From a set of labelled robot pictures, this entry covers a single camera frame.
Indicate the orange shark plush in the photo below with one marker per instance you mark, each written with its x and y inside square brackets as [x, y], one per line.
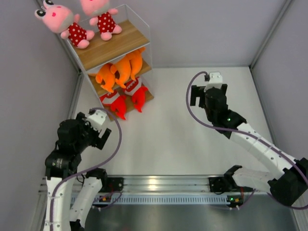
[105, 77]
[136, 62]
[123, 67]

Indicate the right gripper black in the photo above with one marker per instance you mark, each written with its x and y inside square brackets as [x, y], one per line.
[198, 92]

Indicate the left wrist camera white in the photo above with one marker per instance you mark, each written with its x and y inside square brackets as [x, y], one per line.
[96, 119]

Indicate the pink frog plush front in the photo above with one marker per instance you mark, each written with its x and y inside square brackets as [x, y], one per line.
[61, 20]

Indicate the pink frog plush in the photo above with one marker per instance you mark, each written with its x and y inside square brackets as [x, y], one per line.
[61, 20]
[101, 15]

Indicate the aluminium rail frame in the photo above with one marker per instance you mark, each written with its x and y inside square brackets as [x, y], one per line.
[169, 190]

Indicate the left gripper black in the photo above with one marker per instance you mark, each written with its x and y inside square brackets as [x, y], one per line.
[97, 142]

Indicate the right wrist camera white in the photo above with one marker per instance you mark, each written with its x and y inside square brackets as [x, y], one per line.
[215, 81]

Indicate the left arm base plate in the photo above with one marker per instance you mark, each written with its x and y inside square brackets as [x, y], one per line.
[109, 194]

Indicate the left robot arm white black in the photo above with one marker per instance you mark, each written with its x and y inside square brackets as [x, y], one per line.
[74, 136]

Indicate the white wire wooden shelf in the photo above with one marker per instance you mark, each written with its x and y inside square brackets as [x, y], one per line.
[135, 34]

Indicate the red shark plush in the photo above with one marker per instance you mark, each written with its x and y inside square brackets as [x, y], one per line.
[137, 91]
[116, 102]

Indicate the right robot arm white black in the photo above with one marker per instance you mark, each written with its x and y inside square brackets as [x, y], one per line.
[286, 178]

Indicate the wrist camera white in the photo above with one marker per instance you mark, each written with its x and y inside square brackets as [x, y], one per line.
[96, 119]
[215, 81]

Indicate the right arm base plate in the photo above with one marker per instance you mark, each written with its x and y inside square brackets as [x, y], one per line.
[237, 196]

